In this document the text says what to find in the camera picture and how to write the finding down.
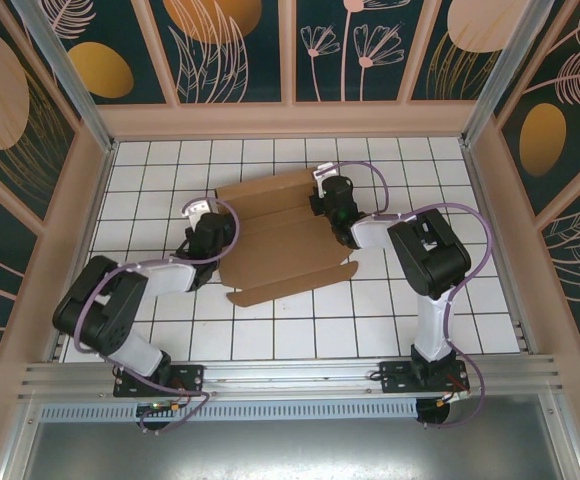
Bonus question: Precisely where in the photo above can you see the brown cardboard paper box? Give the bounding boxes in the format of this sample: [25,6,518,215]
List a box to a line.
[214,168,359,307]

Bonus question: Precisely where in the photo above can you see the small circuit board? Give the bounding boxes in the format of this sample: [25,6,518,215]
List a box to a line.
[136,401,182,417]

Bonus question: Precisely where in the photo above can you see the grey metal sheet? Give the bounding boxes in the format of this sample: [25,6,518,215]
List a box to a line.
[0,418,580,480]

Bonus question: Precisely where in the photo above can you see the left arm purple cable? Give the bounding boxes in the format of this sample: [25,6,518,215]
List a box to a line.
[72,197,244,434]

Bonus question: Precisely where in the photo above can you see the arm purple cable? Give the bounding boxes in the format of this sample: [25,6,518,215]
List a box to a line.
[72,197,244,434]
[319,160,490,430]

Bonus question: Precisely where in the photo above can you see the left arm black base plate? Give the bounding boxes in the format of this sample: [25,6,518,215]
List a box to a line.
[113,363,206,399]

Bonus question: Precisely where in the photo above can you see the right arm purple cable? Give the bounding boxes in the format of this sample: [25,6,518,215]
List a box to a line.
[319,160,490,430]

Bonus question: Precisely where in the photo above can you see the aluminium mounting rail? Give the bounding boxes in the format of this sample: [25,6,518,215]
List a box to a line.
[17,353,566,401]

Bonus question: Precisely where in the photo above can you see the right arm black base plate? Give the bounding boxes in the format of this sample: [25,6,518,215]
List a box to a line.
[378,360,471,396]

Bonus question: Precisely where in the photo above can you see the slotted grey cable duct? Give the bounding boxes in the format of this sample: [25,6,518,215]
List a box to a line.
[39,398,420,422]

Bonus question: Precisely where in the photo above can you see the aluminium frame post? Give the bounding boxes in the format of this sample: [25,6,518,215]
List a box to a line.
[459,0,569,149]
[11,0,117,153]

